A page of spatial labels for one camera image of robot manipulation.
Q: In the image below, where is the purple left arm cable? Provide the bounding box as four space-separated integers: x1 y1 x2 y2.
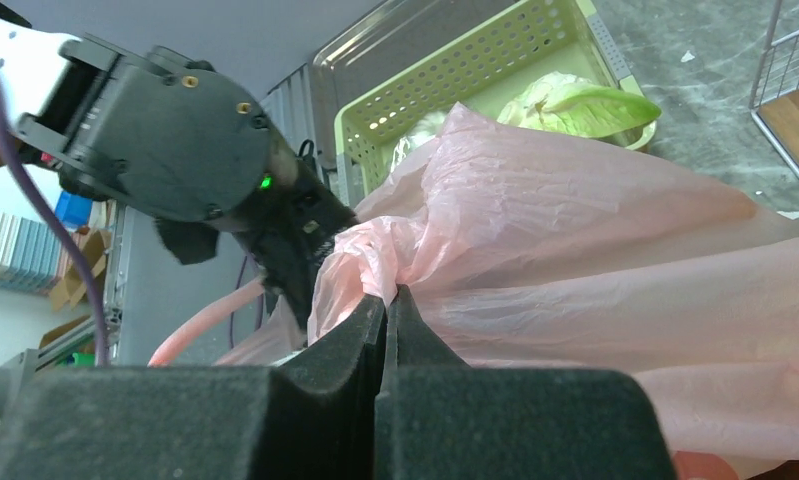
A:
0 46 112 369

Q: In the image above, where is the white wire wooden shelf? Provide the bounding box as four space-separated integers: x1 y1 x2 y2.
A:
749 1 799 180

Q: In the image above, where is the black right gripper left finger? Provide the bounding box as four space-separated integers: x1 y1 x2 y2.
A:
0 297 386 479

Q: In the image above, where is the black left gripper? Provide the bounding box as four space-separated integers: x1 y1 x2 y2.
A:
235 126 358 332

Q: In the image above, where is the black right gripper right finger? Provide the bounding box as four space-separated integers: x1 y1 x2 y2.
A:
375 287 676 480

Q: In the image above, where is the pink plastic bag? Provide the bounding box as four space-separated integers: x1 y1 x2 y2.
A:
221 105 799 479

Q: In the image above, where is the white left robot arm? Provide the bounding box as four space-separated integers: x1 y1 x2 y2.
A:
0 3 356 327

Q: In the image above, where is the green plastic basket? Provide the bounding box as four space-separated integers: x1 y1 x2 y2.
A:
334 1 642 206

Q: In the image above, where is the green cabbage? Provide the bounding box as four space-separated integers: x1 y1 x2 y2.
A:
497 72 661 139

